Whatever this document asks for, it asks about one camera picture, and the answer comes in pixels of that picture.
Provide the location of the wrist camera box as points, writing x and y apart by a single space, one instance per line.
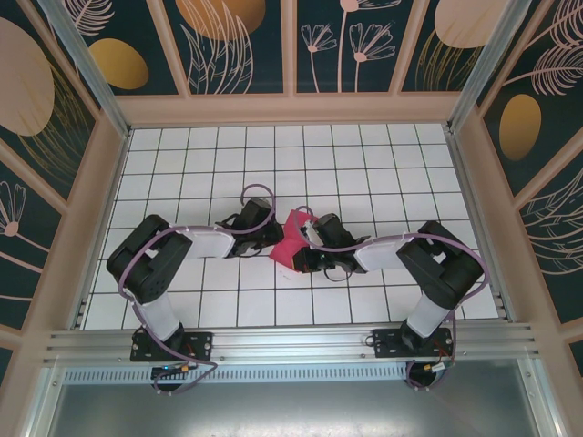
309 261
273 234

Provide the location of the small black circuit board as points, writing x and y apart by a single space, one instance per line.
166 372

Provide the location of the long aluminium mounting rail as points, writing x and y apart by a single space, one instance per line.
291 341

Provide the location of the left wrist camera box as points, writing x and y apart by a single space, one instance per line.
273 234

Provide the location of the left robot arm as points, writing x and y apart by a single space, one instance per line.
205 243

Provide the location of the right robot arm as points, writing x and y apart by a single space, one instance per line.
378 255

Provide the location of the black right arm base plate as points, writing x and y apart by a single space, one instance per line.
387 346

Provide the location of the dark panel with orange oval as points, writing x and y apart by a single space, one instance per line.
118 64

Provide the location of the dark panel large pale oval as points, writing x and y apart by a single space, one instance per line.
27 91

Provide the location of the dark panel feather outlines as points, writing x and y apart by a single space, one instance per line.
555 236

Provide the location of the dark panel with flower outlines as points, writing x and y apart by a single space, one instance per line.
337 68

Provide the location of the dark panel single flower outline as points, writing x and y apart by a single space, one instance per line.
23 255

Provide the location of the grey metal sheet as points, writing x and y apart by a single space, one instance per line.
291 409

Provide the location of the aluminium side rail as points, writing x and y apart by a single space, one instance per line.
120 159
473 205

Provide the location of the dark panel orange oval feathers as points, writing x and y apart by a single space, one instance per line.
519 127

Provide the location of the yellow power connector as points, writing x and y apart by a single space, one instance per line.
430 367

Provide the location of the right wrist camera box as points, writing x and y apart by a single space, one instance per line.
309 261

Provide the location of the dark panel orange circle leaves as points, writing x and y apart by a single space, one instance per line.
218 27

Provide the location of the pink cloth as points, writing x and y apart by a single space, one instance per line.
284 250

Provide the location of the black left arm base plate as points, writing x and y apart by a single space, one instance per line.
200 346

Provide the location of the aluminium corner post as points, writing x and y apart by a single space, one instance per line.
487 59
86 59

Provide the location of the dark panel with pale circle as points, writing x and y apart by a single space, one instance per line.
455 23

